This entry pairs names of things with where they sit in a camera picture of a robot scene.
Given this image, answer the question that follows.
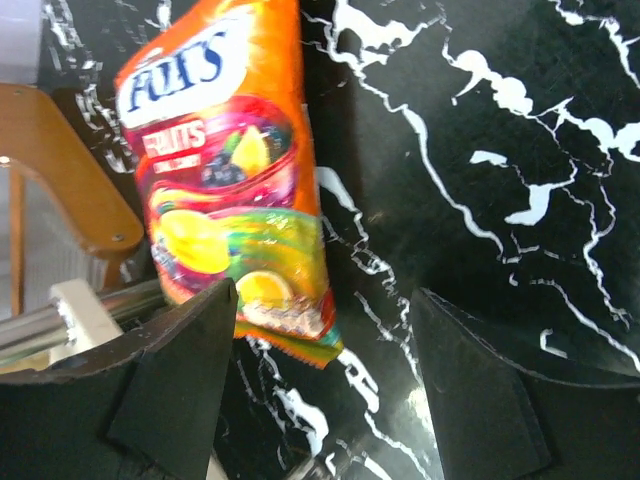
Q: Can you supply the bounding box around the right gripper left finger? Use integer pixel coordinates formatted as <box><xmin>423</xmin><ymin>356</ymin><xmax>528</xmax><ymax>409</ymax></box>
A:
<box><xmin>1</xmin><ymin>280</ymin><xmax>238</xmax><ymax>479</ymax></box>

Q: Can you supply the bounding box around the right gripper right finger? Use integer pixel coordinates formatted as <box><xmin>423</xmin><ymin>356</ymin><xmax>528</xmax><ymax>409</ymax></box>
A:
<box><xmin>410</xmin><ymin>288</ymin><xmax>639</xmax><ymax>479</ymax></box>

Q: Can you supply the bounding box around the orange Fox's candy bag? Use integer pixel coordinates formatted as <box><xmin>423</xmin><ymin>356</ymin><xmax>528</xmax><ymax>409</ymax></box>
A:
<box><xmin>115</xmin><ymin>1</ymin><xmax>343</xmax><ymax>368</ymax></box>

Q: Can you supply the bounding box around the white two-tier shelf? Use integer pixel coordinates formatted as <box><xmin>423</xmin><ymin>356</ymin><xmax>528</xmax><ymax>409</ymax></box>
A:
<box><xmin>1</xmin><ymin>279</ymin><xmax>165</xmax><ymax>374</ymax></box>

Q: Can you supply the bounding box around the black marble mat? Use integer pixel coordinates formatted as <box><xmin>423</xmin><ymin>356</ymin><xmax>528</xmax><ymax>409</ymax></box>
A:
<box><xmin>37</xmin><ymin>0</ymin><xmax>640</xmax><ymax>480</ymax></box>

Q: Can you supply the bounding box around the brown wooden rack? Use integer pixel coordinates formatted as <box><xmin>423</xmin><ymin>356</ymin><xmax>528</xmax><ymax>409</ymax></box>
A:
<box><xmin>1</xmin><ymin>83</ymin><xmax>144</xmax><ymax>315</ymax></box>

